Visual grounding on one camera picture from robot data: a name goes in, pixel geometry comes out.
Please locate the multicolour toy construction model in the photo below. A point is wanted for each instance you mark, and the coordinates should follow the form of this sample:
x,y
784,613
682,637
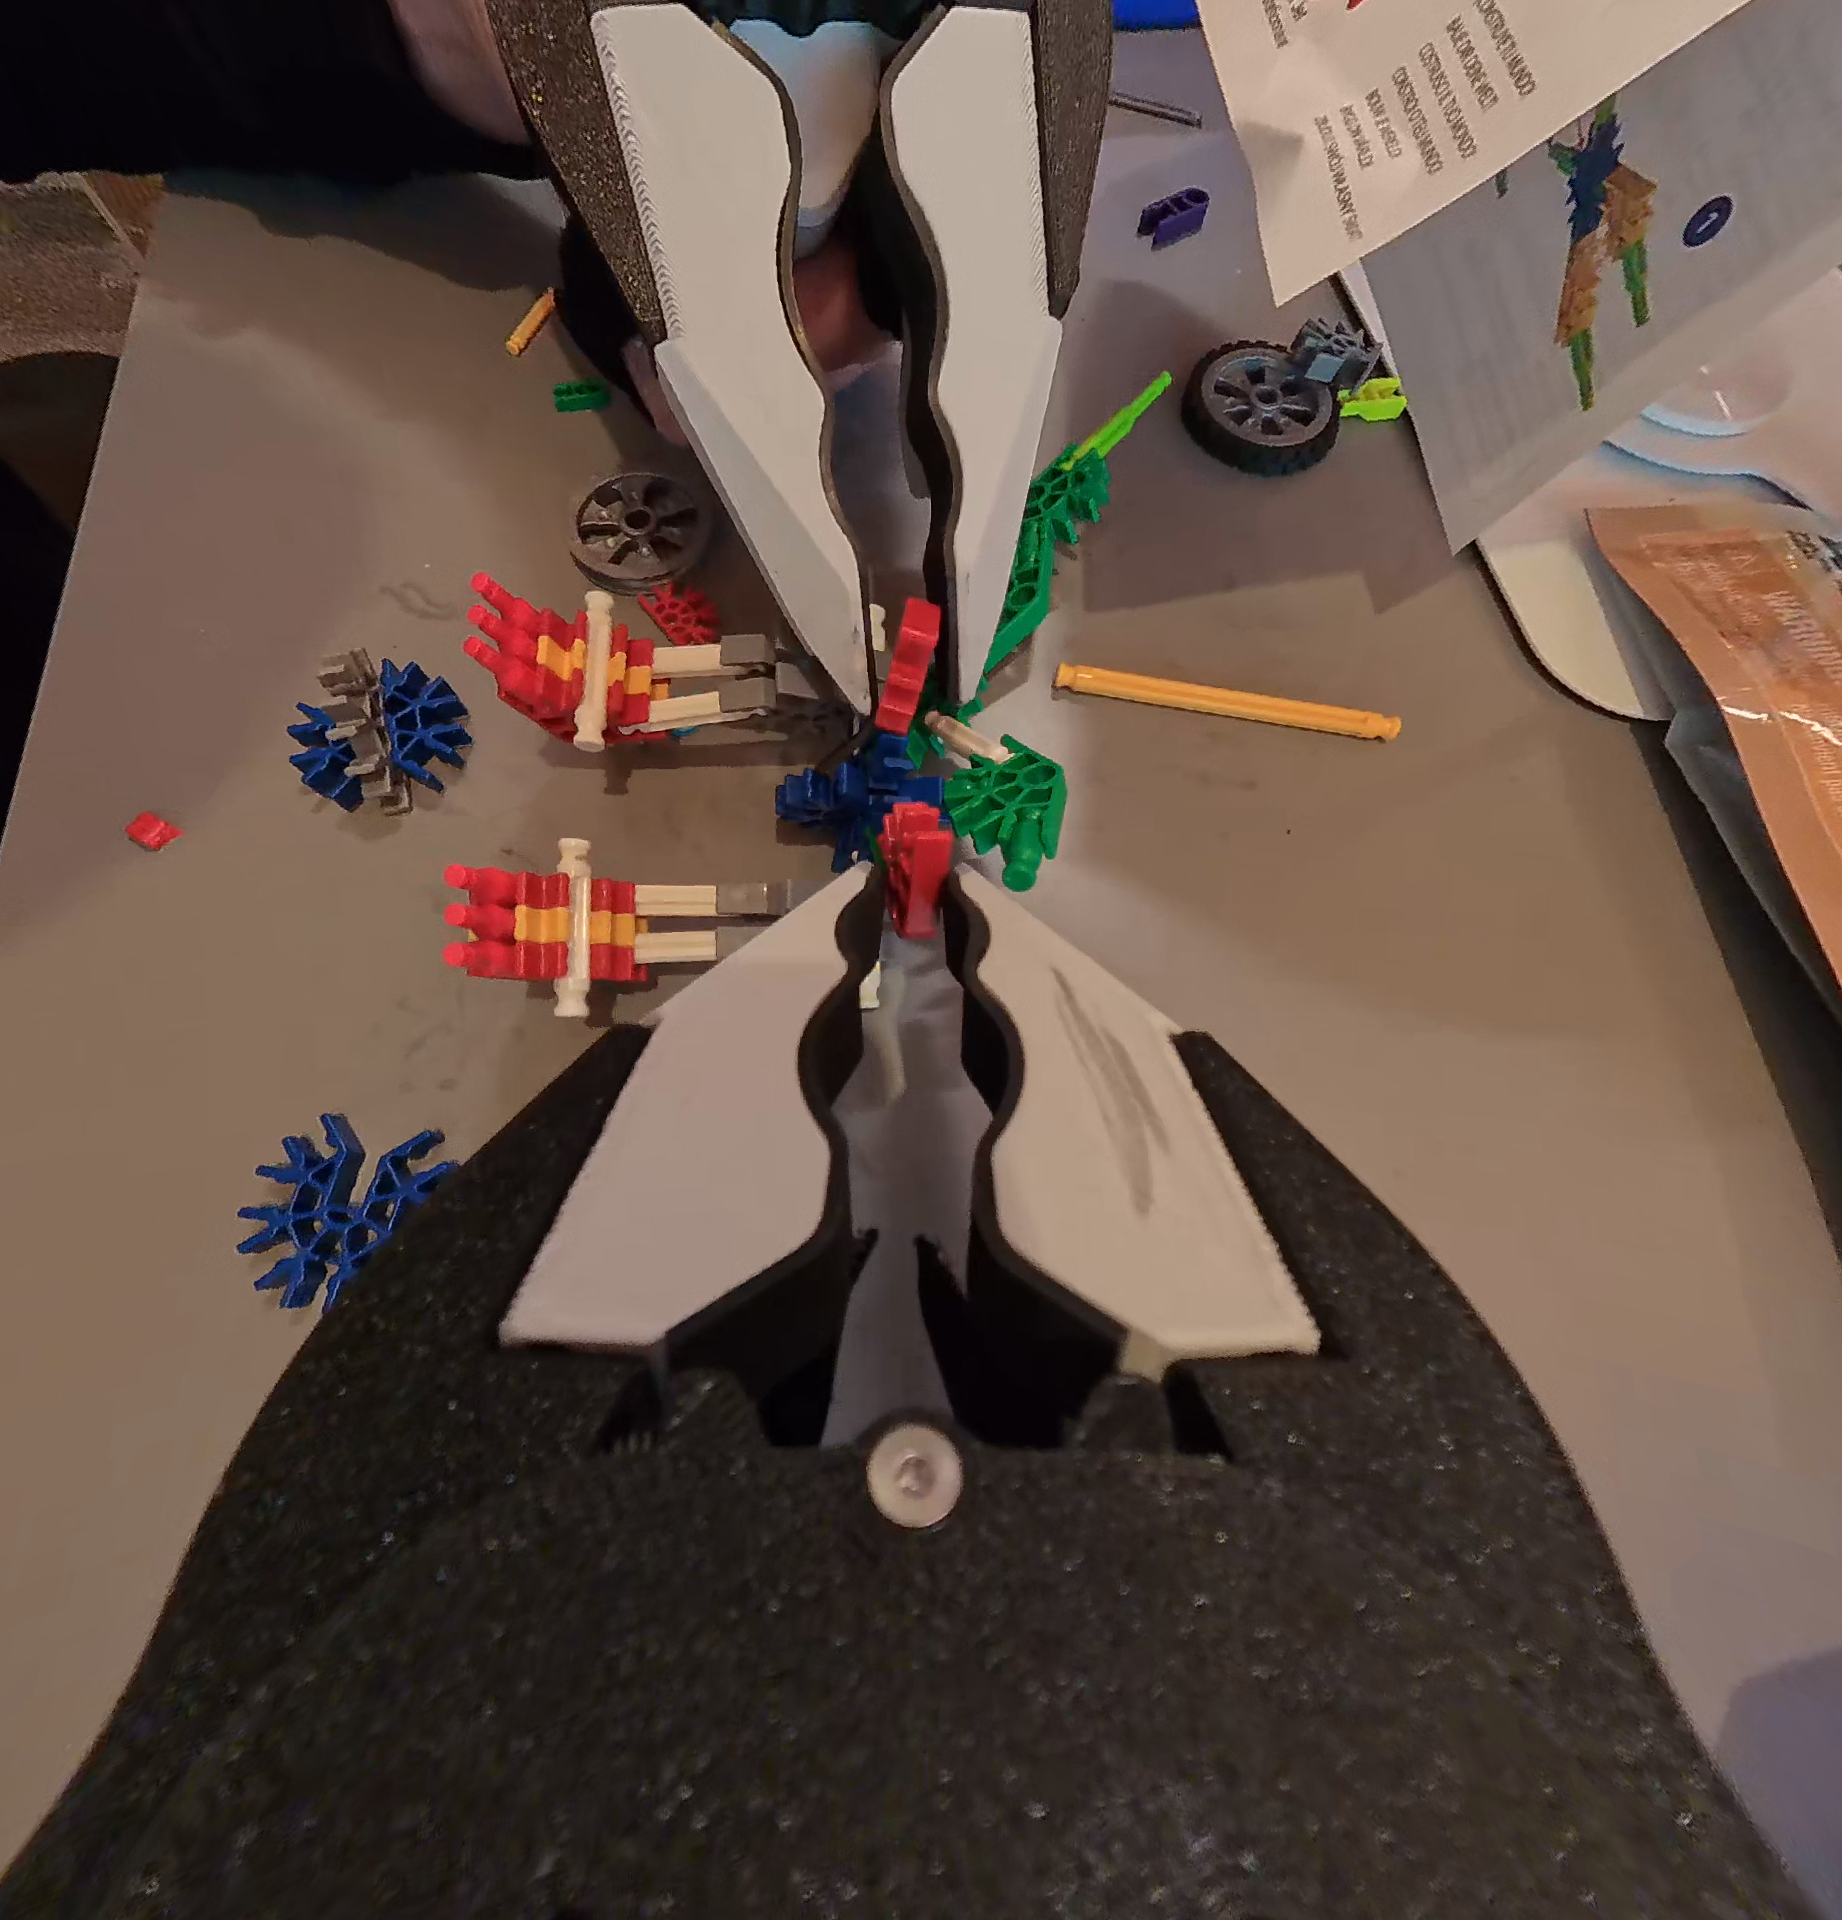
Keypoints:
x,y
1011,795

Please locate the grey toy wheel hub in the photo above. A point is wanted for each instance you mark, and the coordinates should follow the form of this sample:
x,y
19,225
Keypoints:
x,y
637,526

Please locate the orange printed plastic bag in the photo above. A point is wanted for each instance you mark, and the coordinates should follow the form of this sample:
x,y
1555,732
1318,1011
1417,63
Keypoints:
x,y
1762,720

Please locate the person's left hand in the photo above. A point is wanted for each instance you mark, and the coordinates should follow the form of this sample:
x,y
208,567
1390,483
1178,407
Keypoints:
x,y
837,306

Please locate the small yellow toy piece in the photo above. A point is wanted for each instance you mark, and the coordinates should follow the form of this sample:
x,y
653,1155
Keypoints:
x,y
531,322

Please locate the red yellow toy leg assembly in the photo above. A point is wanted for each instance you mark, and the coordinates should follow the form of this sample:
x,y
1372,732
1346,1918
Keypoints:
x,y
539,661

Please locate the small red toy connector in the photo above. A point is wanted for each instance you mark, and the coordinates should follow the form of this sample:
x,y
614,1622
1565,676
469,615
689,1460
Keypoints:
x,y
682,611

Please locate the small purple toy connector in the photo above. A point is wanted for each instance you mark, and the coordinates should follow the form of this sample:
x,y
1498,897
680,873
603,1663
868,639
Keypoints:
x,y
1173,215

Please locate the illustrated instruction sheet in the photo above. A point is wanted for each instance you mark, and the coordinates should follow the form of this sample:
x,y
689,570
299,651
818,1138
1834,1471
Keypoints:
x,y
1477,375

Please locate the blue and grey snowflake connectors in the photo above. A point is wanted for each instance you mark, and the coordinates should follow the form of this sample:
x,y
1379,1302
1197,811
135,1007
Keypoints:
x,y
418,711

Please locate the blue snowflake toy connector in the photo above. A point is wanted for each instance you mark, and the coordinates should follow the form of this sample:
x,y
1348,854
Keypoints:
x,y
329,1216

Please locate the black toy wheel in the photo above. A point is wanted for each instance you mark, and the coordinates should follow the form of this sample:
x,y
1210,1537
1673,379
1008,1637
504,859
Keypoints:
x,y
1257,405

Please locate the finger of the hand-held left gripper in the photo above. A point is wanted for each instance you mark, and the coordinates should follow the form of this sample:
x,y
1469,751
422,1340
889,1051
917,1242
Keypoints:
x,y
727,301
988,301

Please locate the long orange toy rod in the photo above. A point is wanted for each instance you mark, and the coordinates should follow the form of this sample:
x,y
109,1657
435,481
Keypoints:
x,y
1236,702

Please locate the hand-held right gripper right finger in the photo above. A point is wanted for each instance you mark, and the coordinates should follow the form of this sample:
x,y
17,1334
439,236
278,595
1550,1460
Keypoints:
x,y
1147,1201

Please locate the tiny red toy piece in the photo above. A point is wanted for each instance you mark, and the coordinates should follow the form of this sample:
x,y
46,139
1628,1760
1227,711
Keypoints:
x,y
152,829

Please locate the red fan-shaped toy connector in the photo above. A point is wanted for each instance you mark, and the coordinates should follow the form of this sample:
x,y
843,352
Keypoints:
x,y
912,885

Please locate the small green toy piece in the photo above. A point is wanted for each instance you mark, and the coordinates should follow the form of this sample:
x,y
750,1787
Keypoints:
x,y
581,397

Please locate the lime green toy rod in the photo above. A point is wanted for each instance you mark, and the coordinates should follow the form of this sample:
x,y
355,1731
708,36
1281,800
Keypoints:
x,y
1122,421

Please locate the thin dark toy rod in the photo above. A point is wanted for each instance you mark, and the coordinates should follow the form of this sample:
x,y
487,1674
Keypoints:
x,y
1161,109

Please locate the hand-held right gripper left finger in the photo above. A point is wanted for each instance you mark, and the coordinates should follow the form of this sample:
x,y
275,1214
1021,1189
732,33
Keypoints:
x,y
682,1185

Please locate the grey lime toy axle assembly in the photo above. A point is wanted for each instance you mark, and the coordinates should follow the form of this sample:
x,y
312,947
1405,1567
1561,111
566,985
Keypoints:
x,y
1332,360

